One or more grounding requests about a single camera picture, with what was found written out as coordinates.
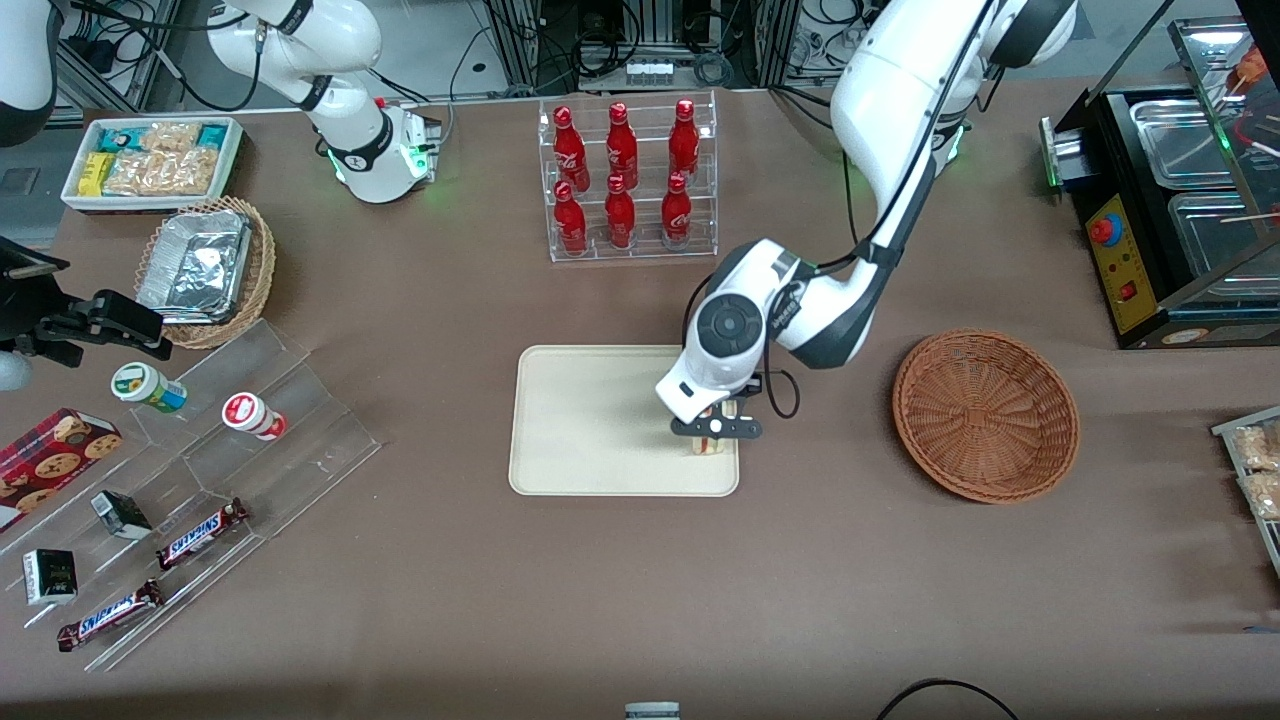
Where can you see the triangular sandwich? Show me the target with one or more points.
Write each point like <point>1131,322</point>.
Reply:
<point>712,447</point>

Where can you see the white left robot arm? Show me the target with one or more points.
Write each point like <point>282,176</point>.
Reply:
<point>900,80</point>

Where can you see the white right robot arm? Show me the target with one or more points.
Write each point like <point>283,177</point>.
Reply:
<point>360,140</point>

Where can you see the beige rectangular tray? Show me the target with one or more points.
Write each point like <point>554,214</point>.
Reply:
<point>590,420</point>

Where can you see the oval wicker basket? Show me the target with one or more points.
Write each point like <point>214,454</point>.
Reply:
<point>262,270</point>

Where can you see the round brown wicker basket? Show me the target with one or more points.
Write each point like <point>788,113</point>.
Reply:
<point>985,420</point>

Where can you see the metal tray with snack packs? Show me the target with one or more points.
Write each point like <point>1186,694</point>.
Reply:
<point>1230,425</point>

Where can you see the green lid yoghurt cup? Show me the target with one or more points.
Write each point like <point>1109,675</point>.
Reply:
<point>148,388</point>

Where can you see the stack of foil trays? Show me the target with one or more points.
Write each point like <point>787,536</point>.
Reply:
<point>195,265</point>

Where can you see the red plaid cookie box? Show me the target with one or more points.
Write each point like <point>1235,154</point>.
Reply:
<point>50,460</point>

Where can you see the yellow snack packet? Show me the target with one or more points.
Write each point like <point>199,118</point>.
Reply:
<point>95,173</point>

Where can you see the clear acrylic bottle rack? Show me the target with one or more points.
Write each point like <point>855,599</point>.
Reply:
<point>640,255</point>

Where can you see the clear rice cracker packet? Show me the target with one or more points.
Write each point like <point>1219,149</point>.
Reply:
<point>165,172</point>
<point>170,137</point>

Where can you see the red lid yoghurt cup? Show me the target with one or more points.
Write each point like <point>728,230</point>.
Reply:
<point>252,415</point>

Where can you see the teal snack packet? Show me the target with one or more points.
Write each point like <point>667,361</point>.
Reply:
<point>122,137</point>
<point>212,135</point>

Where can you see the small black box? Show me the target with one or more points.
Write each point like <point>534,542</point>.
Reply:
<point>50,577</point>
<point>122,514</point>

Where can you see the red cola bottle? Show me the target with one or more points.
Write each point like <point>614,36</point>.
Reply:
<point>570,222</point>
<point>570,150</point>
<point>620,215</point>
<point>676,210</point>
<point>684,145</point>
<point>622,148</point>

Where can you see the white snack bin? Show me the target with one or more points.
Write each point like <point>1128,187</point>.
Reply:
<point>230,165</point>

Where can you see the clear acrylic stepped display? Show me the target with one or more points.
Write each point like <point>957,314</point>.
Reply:
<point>300,420</point>

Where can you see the Snickers bar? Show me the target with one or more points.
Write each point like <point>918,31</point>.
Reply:
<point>200,533</point>
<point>110,615</point>

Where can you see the grey box at table edge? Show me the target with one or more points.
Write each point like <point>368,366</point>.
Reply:
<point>652,711</point>

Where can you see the white power strip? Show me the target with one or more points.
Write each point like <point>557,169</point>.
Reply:
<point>648,70</point>

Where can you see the black food warmer, yellow panel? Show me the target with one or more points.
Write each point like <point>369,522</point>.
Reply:
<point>1130,260</point>

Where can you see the steel food pan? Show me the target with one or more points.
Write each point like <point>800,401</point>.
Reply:
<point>1180,140</point>
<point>1215,250</point>

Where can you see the clear snack packet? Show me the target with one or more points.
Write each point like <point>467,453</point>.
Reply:
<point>1258,447</point>
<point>1265,495</point>

